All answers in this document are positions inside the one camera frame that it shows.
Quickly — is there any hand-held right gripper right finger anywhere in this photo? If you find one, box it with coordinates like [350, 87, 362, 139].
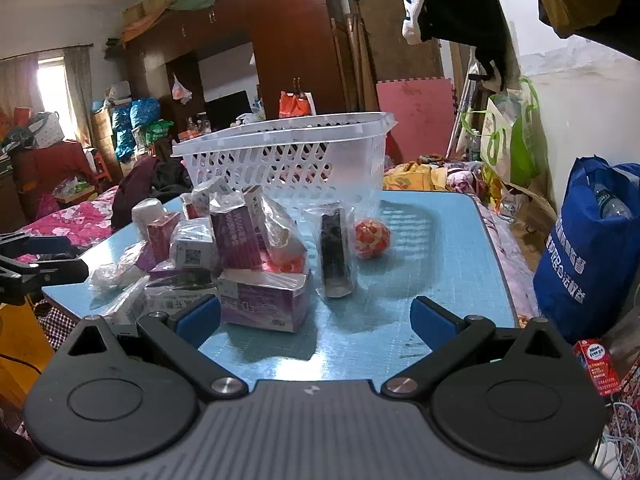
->
[381, 296, 576, 400]

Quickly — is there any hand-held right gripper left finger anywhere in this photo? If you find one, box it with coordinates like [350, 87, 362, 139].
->
[54, 294, 249, 401]

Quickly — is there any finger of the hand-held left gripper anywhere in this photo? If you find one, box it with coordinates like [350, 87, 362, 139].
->
[0, 233, 81, 261]
[0, 257, 90, 287]

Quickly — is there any dark purple box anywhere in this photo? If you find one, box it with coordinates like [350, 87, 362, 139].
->
[145, 266, 222, 307]
[210, 204, 264, 272]

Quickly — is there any white plastic basket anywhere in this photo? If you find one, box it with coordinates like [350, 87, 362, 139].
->
[171, 111, 398, 212]

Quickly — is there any flat dark purple box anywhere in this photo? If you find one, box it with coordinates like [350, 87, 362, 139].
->
[145, 266, 222, 307]

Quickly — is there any pink floral blanket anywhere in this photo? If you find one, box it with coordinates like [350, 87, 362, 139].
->
[10, 185, 123, 261]

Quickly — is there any crumpled clear plastic bag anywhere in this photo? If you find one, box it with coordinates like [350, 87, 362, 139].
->
[87, 241, 151, 292]

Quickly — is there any purple and white box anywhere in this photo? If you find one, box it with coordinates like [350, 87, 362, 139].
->
[218, 269, 312, 334]

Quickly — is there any white box in plastic wrap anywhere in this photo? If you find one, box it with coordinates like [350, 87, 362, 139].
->
[170, 219, 217, 269]

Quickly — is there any small white box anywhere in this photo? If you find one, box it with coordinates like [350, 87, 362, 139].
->
[100, 285, 152, 337]

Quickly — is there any maroon box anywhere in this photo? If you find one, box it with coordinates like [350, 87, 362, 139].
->
[147, 211, 181, 264]

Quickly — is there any red patterned ball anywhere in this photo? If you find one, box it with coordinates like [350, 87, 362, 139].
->
[354, 218, 391, 260]

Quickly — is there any white capped bottle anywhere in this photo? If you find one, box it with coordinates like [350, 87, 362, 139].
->
[132, 198, 169, 241]

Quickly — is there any red and white pack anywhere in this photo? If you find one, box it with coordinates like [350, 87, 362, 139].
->
[259, 194, 309, 275]

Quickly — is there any black packet in clear bag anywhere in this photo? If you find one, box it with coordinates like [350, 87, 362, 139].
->
[314, 204, 359, 299]

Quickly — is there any dark clothing pile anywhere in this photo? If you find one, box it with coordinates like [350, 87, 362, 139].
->
[110, 155, 194, 227]

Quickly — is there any grey box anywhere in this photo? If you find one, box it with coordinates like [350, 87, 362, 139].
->
[192, 176, 242, 212]

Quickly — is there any stack of blue bags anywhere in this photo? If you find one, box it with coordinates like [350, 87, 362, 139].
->
[112, 98, 162, 162]

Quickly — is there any window curtain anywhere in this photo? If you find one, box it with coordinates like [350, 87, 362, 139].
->
[62, 47, 94, 142]

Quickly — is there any blue tote bag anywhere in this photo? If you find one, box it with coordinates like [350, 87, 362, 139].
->
[532, 156, 640, 346]

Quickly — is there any small red carton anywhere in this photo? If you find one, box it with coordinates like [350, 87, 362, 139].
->
[572, 339, 622, 397]

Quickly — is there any green and white shopping bag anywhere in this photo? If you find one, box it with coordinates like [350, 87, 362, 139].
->
[462, 77, 544, 187]

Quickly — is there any pink foam mat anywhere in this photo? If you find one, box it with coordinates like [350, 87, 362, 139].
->
[376, 77, 459, 162]

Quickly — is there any hanging clear plastic bag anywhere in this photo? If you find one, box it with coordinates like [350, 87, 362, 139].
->
[171, 74, 194, 106]

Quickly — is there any black television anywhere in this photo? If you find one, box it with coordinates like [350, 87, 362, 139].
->
[204, 90, 251, 127]

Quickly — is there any plastic water bottle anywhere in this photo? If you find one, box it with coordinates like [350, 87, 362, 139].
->
[594, 182, 634, 221]

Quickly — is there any orange and white bag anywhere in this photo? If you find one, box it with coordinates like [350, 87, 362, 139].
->
[278, 90, 315, 117]

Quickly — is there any dark red wooden wardrobe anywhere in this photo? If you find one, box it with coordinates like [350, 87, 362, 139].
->
[122, 0, 347, 133]

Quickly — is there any black hanging garment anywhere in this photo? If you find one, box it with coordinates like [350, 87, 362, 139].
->
[417, 0, 522, 92]

